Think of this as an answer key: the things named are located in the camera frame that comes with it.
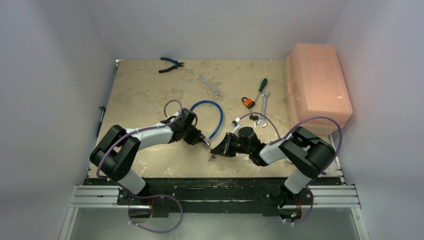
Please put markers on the small silver wrench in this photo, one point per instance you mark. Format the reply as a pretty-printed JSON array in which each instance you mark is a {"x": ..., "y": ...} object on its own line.
[{"x": 215, "y": 90}]

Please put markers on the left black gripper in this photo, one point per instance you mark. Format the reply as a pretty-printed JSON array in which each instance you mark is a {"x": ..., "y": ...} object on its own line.
[{"x": 196, "y": 137}]

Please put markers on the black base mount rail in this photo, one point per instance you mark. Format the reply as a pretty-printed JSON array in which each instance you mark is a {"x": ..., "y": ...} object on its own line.
[{"x": 262, "y": 195}]

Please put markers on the orange black padlock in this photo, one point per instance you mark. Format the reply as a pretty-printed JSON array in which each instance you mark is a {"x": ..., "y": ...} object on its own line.
[{"x": 248, "y": 102}]

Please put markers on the silver key bunch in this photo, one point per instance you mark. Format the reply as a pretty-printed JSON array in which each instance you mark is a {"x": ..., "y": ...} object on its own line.
[{"x": 212, "y": 157}]

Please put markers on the clear plastic bags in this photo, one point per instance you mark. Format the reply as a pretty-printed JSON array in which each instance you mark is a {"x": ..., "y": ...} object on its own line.
[{"x": 327, "y": 172}]

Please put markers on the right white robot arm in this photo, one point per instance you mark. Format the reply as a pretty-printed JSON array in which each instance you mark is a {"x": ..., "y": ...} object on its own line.
[{"x": 309, "y": 153}]

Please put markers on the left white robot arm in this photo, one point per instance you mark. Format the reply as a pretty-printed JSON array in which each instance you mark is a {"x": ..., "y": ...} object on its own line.
[{"x": 115, "y": 153}]

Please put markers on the black padlock keys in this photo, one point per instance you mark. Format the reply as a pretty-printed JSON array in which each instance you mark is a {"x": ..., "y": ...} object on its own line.
[{"x": 254, "y": 118}]

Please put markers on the large silver wrench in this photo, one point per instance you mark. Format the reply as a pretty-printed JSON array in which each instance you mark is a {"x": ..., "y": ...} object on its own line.
[{"x": 262, "y": 119}]

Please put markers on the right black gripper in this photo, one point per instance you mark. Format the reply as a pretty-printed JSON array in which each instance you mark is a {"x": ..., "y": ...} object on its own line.
[{"x": 225, "y": 144}]

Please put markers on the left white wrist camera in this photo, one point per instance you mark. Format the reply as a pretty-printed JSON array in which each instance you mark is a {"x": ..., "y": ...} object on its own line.
[{"x": 167, "y": 116}]

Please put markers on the green handled screwdriver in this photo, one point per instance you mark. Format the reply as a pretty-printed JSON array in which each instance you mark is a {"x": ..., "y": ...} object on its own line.
[{"x": 261, "y": 88}]

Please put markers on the blue cable lock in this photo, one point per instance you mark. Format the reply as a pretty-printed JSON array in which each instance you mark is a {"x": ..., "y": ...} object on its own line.
[{"x": 219, "y": 118}]

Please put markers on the orange plastic toolbox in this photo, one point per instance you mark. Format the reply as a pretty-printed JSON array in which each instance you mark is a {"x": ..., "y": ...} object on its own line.
[{"x": 315, "y": 84}]

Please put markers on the black handled tool at edge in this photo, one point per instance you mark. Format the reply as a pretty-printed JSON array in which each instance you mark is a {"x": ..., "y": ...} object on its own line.
[{"x": 101, "y": 119}]

